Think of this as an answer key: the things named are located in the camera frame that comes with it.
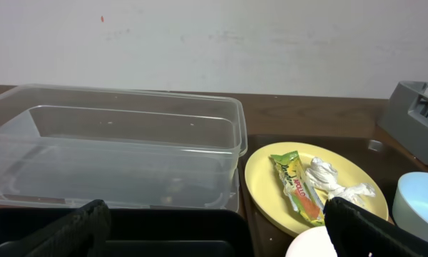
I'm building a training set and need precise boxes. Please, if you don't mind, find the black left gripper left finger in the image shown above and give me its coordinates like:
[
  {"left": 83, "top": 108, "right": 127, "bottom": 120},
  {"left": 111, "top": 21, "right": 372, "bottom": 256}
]
[{"left": 0, "top": 200, "right": 111, "bottom": 257}]

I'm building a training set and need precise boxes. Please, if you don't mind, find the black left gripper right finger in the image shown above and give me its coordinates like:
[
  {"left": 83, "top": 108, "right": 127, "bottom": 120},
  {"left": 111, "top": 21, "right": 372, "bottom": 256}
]
[{"left": 323, "top": 197, "right": 428, "bottom": 257}]

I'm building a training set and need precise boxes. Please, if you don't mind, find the pink white bowl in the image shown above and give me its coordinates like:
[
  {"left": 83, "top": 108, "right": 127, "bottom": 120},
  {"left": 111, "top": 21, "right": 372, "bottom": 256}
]
[{"left": 285, "top": 226, "right": 337, "bottom": 257}]

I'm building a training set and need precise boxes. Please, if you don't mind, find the green orange snack wrapper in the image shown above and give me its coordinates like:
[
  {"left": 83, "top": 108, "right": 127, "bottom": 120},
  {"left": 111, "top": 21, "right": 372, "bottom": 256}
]
[{"left": 270, "top": 151, "right": 325, "bottom": 226}]

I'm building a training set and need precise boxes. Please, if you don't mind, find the white tissue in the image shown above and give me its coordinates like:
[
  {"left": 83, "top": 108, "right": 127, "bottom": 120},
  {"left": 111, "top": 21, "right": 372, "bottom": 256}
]
[{"left": 305, "top": 157, "right": 376, "bottom": 207}]

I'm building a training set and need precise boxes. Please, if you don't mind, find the light blue bowl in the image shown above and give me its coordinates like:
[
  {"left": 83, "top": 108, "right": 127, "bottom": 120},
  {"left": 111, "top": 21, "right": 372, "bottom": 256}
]
[{"left": 392, "top": 172, "right": 428, "bottom": 242}]

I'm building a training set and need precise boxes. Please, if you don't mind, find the black plastic waste tray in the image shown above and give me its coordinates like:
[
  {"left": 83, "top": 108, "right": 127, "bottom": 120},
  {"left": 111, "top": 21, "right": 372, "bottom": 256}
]
[{"left": 0, "top": 208, "right": 254, "bottom": 256}]

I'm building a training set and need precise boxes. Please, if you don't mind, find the clear plastic waste bin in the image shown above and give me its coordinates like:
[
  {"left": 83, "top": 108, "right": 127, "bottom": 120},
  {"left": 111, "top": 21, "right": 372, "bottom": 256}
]
[{"left": 0, "top": 85, "right": 248, "bottom": 209}]

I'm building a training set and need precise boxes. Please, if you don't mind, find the grey dishwasher rack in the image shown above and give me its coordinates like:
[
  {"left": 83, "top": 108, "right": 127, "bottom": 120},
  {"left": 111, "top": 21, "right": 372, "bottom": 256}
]
[{"left": 378, "top": 81, "right": 428, "bottom": 166}]

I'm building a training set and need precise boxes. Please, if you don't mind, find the dark brown serving tray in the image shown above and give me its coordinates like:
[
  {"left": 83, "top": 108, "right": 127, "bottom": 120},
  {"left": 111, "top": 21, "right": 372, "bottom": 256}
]
[{"left": 238, "top": 135, "right": 428, "bottom": 256}]

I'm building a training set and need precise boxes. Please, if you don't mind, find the yellow plate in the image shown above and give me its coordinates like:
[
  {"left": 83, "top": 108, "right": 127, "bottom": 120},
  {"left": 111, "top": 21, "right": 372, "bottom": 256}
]
[{"left": 245, "top": 142, "right": 389, "bottom": 236}]

